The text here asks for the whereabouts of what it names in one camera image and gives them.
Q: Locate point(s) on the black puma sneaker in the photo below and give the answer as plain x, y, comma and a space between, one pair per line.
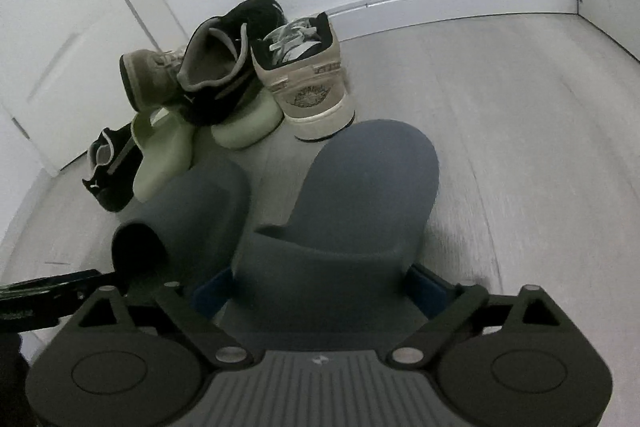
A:
114, 159
217, 77

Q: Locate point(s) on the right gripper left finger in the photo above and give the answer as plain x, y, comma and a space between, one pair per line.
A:
193, 318

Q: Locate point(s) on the light green slide sandal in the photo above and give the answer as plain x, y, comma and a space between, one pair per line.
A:
251, 124
165, 140

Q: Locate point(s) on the beige jordan sneaker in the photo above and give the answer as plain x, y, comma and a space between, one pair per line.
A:
300, 64
150, 78

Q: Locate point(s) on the grey-blue slide sandal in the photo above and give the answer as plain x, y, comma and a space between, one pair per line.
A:
357, 225
186, 233

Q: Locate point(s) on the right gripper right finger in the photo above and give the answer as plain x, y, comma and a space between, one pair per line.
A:
452, 313

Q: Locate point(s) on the white door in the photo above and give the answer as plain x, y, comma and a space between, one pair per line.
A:
59, 70

